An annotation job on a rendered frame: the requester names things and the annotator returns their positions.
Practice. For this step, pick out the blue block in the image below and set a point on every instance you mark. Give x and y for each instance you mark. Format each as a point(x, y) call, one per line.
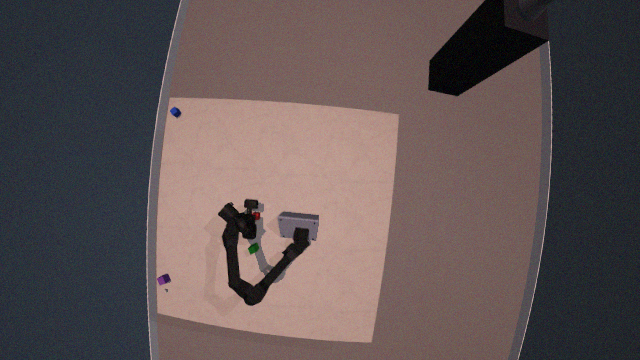
point(175, 111)

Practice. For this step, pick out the small purple block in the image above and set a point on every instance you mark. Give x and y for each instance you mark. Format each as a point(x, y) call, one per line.
point(163, 279)

